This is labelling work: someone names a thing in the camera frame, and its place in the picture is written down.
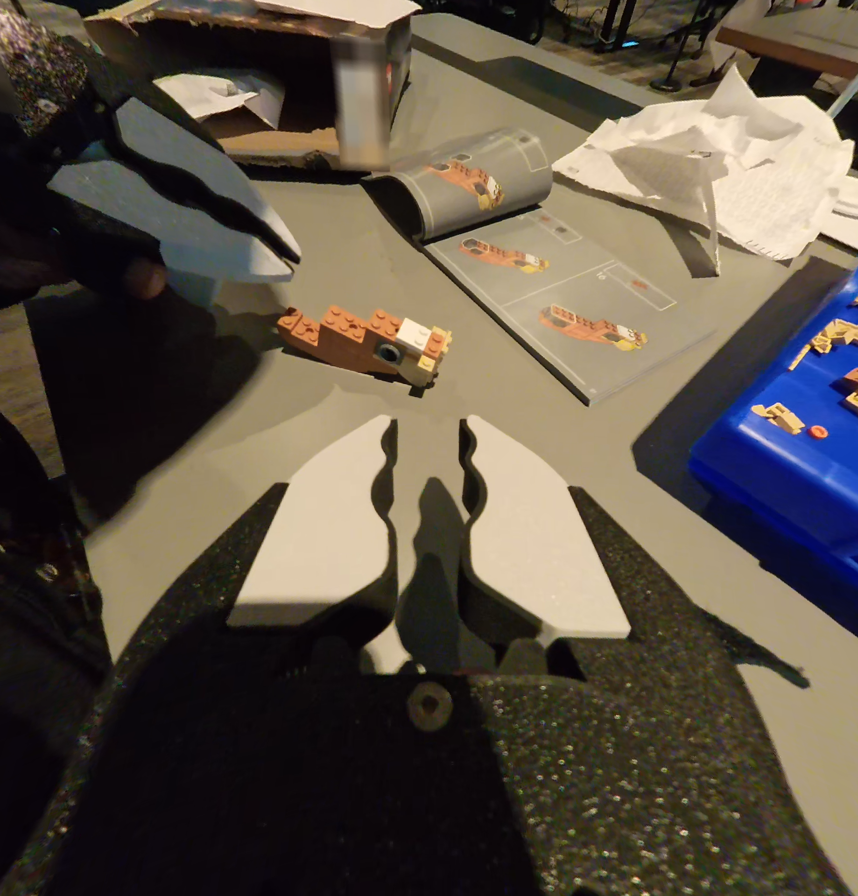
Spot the group of loose brick pieces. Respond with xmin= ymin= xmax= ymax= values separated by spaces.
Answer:
xmin=751 ymin=280 xmax=858 ymax=484

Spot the wooden background table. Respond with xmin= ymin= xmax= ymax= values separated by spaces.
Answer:
xmin=716 ymin=0 xmax=858 ymax=81

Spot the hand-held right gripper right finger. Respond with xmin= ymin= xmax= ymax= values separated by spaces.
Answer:
xmin=459 ymin=414 xmax=632 ymax=641

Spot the grey desk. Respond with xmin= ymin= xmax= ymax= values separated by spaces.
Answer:
xmin=23 ymin=14 xmax=858 ymax=896

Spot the white paper wrapper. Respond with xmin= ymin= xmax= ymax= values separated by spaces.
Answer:
xmin=155 ymin=70 xmax=288 ymax=132

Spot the black chair base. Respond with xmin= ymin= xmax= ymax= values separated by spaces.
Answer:
xmin=590 ymin=0 xmax=716 ymax=93

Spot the crumpled white printed paper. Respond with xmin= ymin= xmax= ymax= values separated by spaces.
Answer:
xmin=551 ymin=66 xmax=857 ymax=277

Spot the person's left forearm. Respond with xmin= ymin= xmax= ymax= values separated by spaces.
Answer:
xmin=0 ymin=231 xmax=80 ymax=317

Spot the grey instruction booklet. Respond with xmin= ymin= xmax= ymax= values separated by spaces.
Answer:
xmin=362 ymin=128 xmax=717 ymax=407

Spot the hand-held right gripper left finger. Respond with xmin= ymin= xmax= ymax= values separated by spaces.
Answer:
xmin=226 ymin=414 xmax=409 ymax=673

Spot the blue plastic bin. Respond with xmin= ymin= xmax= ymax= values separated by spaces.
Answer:
xmin=688 ymin=245 xmax=858 ymax=617

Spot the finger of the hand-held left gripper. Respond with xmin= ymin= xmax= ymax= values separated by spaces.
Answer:
xmin=113 ymin=97 xmax=302 ymax=266
xmin=47 ymin=160 xmax=295 ymax=310

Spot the torn cardboard box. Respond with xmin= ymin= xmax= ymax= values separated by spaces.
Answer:
xmin=84 ymin=0 xmax=419 ymax=172

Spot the brown brick model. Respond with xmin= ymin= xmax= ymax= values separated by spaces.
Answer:
xmin=276 ymin=306 xmax=453 ymax=388

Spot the person's left hand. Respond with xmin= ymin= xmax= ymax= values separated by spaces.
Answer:
xmin=68 ymin=238 xmax=171 ymax=303

